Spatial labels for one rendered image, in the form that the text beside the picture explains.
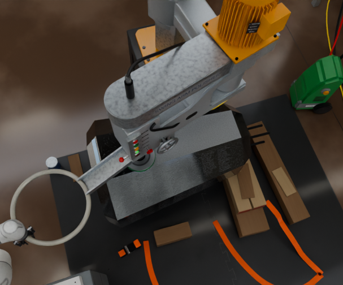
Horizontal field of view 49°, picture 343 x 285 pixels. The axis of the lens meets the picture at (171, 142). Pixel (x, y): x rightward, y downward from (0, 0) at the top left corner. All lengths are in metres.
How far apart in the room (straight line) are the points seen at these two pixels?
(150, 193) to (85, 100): 1.44
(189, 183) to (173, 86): 1.06
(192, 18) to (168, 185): 1.14
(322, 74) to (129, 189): 1.96
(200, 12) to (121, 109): 0.90
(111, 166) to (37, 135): 1.40
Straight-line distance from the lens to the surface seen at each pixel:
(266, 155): 3.46
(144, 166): 2.53
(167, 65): 1.87
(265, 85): 3.92
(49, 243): 2.41
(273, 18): 1.77
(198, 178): 2.70
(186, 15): 2.35
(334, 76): 3.49
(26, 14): 4.50
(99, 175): 2.46
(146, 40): 3.09
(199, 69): 1.86
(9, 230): 2.16
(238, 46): 1.91
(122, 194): 2.62
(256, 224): 3.25
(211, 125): 2.69
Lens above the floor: 3.25
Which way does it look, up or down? 68 degrees down
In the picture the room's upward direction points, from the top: 5 degrees clockwise
